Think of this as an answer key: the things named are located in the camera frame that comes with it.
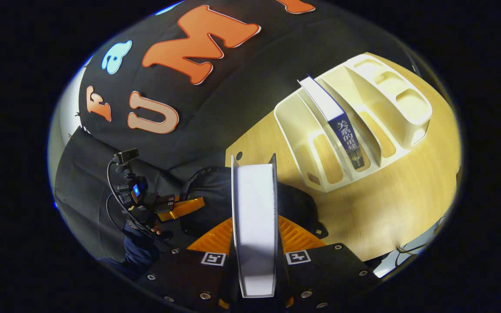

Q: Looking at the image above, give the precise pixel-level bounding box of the white bookshelf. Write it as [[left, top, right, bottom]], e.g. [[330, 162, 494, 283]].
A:
[[274, 52, 433, 193]]

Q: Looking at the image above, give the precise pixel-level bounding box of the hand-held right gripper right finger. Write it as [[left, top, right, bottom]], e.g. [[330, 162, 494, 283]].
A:
[[274, 215, 381, 311]]

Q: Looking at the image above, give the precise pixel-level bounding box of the blue spine book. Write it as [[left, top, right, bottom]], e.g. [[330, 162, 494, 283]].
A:
[[297, 75, 366, 170]]

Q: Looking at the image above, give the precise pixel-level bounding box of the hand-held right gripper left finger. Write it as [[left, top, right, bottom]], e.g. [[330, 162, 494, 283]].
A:
[[140, 216, 238, 311]]

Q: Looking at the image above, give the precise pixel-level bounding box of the black schoolbag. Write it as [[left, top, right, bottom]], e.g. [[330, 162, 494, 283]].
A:
[[179, 166, 329, 240]]

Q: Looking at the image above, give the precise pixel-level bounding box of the black backdrop cloth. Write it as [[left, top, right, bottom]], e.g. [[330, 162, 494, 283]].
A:
[[53, 0, 421, 261]]

